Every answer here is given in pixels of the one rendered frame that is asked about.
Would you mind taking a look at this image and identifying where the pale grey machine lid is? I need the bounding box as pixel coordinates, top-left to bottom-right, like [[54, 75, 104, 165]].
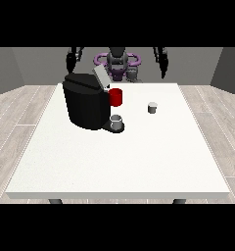
[[92, 64, 112, 90]]

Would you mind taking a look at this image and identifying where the black coffee machine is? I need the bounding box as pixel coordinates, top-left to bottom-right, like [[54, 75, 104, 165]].
[[62, 72, 125, 133]]

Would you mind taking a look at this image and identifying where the red pod holder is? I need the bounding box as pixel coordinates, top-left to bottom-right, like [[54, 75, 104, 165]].
[[108, 87, 123, 108]]

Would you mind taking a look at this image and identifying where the small grey cup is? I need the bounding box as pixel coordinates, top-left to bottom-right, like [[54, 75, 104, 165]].
[[109, 114, 124, 130]]

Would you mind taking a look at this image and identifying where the small grey coffee pod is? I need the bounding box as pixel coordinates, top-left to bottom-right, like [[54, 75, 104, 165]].
[[147, 101, 159, 115]]

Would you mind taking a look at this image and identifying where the grey trunk with purple rings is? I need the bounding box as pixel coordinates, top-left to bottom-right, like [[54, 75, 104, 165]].
[[93, 47, 144, 83]]

